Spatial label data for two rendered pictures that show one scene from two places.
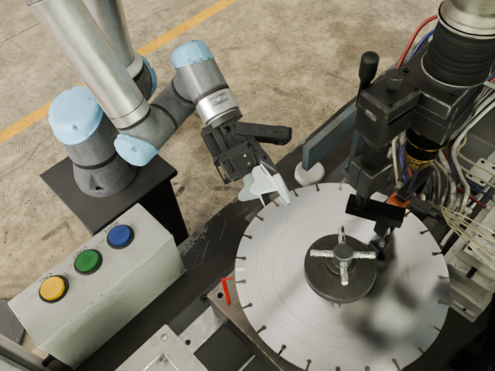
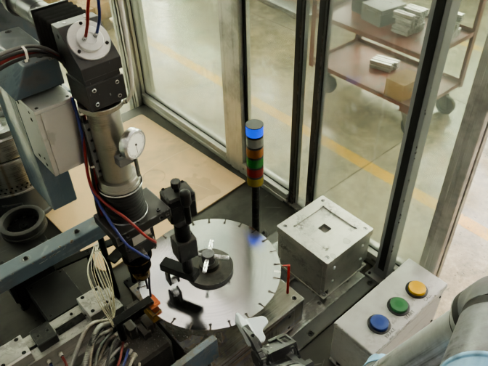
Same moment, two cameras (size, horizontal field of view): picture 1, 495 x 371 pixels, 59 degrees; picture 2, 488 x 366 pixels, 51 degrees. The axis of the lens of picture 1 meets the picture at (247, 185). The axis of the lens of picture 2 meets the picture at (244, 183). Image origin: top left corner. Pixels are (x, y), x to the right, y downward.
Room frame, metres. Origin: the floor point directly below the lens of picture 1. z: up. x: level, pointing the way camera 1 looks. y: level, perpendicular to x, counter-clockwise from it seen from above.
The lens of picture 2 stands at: (1.07, -0.04, 1.88)
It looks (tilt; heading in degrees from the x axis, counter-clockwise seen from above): 40 degrees down; 180
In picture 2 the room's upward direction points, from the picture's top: 2 degrees counter-clockwise
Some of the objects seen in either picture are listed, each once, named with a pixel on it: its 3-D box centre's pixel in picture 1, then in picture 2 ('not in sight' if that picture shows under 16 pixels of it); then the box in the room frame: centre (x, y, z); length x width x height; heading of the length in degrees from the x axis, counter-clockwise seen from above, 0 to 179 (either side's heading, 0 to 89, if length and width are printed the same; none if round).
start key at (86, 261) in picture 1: (88, 262); (398, 306); (0.37, 0.30, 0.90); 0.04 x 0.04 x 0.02
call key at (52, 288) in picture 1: (54, 289); (416, 290); (0.32, 0.35, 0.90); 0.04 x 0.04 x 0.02
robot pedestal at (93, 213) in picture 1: (144, 243); not in sight; (0.70, 0.35, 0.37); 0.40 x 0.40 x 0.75; 40
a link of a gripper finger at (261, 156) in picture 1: (262, 163); (255, 345); (0.50, -0.03, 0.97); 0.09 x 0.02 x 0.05; 25
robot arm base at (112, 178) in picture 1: (100, 160); not in sight; (0.70, 0.35, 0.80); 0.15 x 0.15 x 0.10
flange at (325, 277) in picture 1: (340, 263); (209, 265); (0.29, -0.13, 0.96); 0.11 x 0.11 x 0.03
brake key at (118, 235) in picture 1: (120, 237); (379, 324); (0.41, 0.24, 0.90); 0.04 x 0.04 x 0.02
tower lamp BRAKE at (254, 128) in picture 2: not in sight; (254, 128); (0.01, -0.02, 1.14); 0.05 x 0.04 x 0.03; 40
